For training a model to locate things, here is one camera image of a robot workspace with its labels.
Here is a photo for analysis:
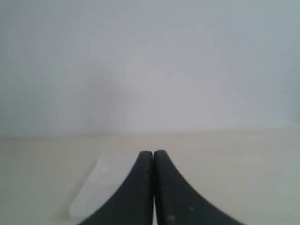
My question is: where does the clear plastic storage case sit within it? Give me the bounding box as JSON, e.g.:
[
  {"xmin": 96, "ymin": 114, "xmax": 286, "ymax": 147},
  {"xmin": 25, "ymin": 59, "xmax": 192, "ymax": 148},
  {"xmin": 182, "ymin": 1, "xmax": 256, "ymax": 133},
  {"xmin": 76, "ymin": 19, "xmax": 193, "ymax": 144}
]
[{"xmin": 69, "ymin": 156, "xmax": 135, "ymax": 219}]

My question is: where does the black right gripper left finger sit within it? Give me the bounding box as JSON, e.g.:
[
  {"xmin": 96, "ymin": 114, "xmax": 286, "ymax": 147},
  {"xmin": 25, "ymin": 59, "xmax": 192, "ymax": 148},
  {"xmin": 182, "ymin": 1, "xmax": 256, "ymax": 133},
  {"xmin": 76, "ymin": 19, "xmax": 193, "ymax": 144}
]
[{"xmin": 80, "ymin": 151, "xmax": 154, "ymax": 225}]

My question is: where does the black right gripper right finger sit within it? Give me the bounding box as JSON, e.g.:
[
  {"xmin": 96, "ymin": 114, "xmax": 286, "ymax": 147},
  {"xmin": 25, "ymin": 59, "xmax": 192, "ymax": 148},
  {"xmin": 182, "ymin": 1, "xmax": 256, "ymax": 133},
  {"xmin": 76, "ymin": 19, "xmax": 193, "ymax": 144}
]
[{"xmin": 153, "ymin": 150, "xmax": 241, "ymax": 225}]

